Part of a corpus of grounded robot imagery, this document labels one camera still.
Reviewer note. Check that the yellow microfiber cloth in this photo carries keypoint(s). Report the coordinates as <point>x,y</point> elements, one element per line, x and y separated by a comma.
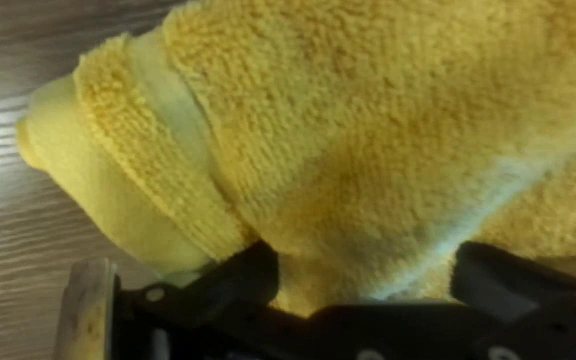
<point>364,140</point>

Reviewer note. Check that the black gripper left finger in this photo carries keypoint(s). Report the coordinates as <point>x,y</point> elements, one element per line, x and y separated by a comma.
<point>251,278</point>

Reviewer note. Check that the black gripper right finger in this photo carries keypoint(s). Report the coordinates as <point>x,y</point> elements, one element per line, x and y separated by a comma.
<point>497,289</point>

